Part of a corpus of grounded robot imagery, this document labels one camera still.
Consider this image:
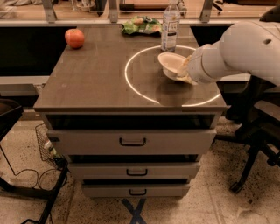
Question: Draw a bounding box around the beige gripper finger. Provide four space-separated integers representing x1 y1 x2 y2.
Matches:
178 57 190 77
176 76 194 85

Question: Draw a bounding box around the white paper bowl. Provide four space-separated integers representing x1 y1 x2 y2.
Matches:
157 52 186 81

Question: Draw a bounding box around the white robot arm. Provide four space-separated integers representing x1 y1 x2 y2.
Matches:
177 21 280 86

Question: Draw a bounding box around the red apple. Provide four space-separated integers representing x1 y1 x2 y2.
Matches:
65 29 85 49

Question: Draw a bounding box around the clear plastic water bottle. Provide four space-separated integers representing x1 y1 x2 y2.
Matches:
161 0 180 53

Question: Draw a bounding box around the green snack bag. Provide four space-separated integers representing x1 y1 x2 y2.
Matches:
122 16 162 35

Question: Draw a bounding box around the black office chair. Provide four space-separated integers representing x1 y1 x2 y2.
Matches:
215 75 280 193

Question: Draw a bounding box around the grey drawer cabinet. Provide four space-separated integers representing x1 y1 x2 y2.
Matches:
34 25 226 186

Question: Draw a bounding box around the black metal stand leg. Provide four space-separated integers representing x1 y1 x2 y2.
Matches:
0 164 67 224

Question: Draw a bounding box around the black table left edge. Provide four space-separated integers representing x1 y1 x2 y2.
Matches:
0 99 24 141

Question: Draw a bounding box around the top drawer with handle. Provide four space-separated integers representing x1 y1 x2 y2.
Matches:
47 129 216 155

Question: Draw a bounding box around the drawer with handle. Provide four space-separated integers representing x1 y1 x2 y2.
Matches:
81 184 190 198
68 162 200 180
47 129 216 155

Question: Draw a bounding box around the middle drawer with handle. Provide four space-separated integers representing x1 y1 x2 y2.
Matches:
68 162 200 180

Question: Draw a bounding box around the bottom drawer with handle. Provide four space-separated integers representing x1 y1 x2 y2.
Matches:
81 184 190 198

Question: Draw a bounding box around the wire mesh basket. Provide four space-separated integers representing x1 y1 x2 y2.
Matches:
35 123 64 168

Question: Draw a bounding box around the black floor cable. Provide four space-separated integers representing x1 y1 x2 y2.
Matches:
0 143 64 191

